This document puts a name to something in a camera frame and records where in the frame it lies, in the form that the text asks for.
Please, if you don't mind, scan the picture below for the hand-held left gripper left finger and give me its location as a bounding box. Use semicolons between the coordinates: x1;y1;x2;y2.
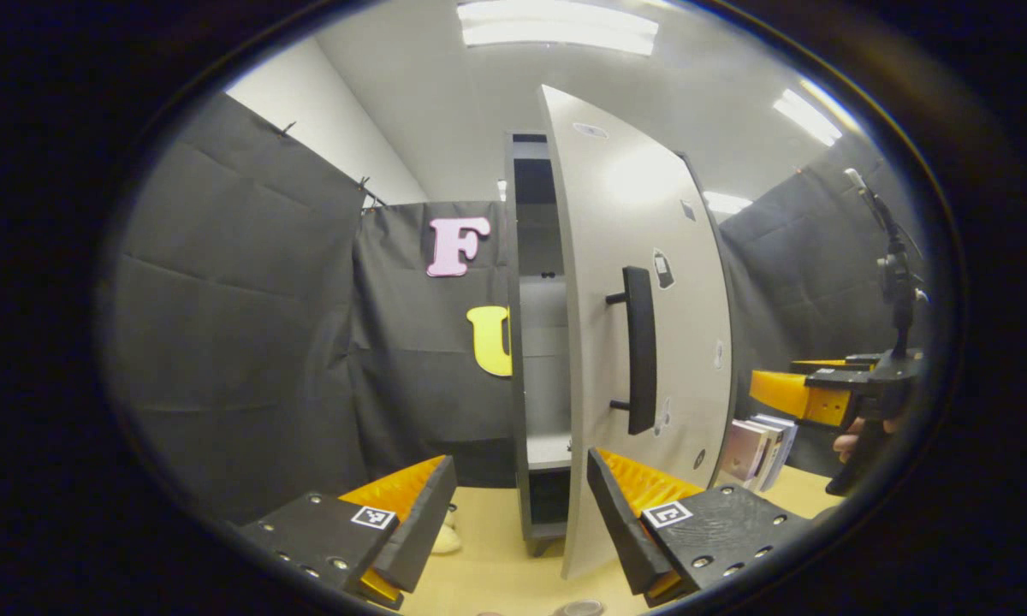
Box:
238;455;459;610

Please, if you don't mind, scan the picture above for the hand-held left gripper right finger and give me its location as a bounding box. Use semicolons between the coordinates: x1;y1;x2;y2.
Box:
585;447;814;608

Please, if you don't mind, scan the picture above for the black cabinet door handle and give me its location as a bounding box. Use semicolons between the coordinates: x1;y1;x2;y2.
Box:
605;265;658;435

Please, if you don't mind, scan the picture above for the dark grey cabinet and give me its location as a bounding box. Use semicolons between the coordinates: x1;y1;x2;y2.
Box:
503;130;737;557

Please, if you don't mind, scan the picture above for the beige cabinet door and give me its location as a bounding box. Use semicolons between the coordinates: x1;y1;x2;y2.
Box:
537;84;734;581

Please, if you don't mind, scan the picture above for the light cabinet shelf board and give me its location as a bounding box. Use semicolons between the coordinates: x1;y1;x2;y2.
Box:
526;432;574;473

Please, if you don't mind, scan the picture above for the cream plush toy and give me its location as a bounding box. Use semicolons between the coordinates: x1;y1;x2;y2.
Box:
428;503;465;555

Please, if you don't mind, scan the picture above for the black backdrop cloth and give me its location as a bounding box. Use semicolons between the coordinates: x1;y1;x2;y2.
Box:
98;92;929;523

